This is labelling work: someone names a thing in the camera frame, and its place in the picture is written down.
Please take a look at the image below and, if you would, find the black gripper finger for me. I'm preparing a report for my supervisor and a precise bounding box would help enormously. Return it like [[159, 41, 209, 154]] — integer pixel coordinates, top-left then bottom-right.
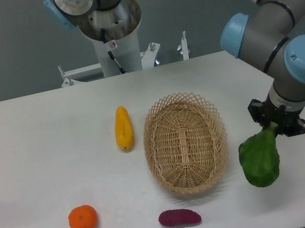
[[280, 116, 305, 137], [247, 99, 268, 128]]

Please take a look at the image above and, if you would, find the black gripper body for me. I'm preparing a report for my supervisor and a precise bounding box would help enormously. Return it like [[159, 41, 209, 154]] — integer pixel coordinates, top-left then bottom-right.
[[246, 90, 305, 143]]

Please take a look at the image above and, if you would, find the green leafy vegetable toy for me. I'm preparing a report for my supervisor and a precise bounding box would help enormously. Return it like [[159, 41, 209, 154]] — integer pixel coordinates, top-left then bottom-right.
[[238, 122, 280, 188]]

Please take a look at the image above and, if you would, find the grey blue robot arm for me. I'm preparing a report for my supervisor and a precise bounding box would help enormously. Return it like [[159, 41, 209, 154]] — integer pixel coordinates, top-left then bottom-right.
[[43, 0, 305, 137]]

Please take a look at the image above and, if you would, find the woven wicker basket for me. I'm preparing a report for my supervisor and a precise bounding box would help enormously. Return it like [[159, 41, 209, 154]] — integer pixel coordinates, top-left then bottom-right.
[[143, 93, 229, 197]]

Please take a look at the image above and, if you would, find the purple sweet potato toy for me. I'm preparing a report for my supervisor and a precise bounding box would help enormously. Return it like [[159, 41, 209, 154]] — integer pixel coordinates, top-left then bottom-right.
[[158, 208, 202, 228]]

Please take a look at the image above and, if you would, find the orange tangerine toy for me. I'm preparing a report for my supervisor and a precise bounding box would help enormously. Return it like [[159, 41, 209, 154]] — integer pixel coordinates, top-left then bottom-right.
[[68, 205, 99, 228]]

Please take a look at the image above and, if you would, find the white clamp post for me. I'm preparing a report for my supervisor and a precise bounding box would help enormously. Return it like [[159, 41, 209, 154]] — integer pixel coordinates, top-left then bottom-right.
[[177, 30, 190, 61]]

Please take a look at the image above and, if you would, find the black cable on pedestal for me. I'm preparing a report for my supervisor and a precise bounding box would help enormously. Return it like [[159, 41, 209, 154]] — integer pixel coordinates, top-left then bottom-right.
[[99, 25, 128, 77]]

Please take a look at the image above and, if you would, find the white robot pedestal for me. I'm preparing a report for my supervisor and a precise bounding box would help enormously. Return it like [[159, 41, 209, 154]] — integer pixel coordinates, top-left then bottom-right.
[[79, 0, 142, 77]]

